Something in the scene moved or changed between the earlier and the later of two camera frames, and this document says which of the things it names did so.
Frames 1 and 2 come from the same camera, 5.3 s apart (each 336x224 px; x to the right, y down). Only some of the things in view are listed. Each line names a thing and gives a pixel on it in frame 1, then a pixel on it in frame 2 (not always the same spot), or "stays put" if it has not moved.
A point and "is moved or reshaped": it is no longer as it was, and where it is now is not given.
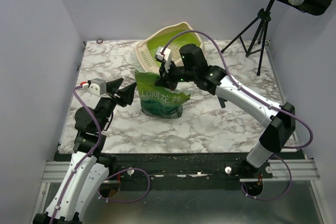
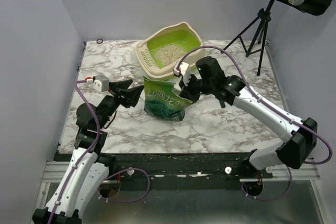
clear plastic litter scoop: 173,141 stays put
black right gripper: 166,77 → 192,85
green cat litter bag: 158,101 is moved or reshaped
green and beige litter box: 174,37 stays put
